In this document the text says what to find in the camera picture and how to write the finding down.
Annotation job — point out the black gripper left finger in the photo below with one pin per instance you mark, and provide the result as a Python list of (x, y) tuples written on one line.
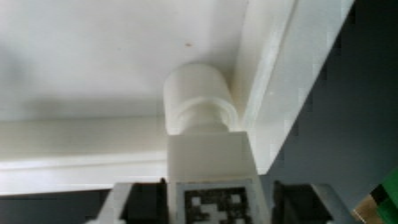
[(135, 204)]

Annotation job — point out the white table leg with tag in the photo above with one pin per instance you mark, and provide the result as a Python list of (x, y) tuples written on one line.
[(215, 195)]

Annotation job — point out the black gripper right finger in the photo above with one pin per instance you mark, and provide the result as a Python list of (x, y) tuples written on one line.
[(307, 205)]

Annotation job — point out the white square tabletop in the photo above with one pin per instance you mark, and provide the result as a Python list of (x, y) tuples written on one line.
[(89, 51)]

